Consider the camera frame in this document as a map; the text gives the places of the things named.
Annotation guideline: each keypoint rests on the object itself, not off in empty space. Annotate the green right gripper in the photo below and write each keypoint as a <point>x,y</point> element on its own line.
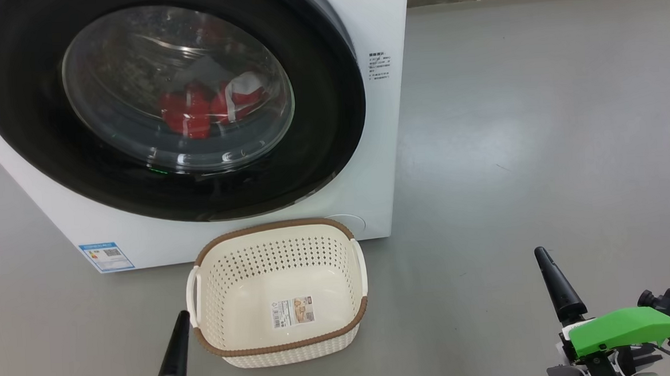
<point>623,327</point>

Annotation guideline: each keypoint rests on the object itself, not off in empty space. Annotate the red and white garment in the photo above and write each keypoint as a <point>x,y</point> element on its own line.
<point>187,112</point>

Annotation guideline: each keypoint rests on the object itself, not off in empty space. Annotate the black round glass washer door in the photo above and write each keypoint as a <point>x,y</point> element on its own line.
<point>320,131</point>

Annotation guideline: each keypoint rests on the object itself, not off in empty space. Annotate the white barcode shipping label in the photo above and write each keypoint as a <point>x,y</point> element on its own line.
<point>291,312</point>

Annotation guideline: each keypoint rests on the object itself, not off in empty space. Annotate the cream basket with brown rim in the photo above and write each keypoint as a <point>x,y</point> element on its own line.
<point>258,261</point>

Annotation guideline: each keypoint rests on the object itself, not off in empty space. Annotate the white front-load washing machine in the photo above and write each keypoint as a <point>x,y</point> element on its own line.
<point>37,186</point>

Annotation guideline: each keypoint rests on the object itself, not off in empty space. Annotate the blue energy label sticker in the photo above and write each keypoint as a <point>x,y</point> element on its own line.
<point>106,257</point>

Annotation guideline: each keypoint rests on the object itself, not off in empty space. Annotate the round white filter cover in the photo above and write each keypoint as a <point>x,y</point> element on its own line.
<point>354,220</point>

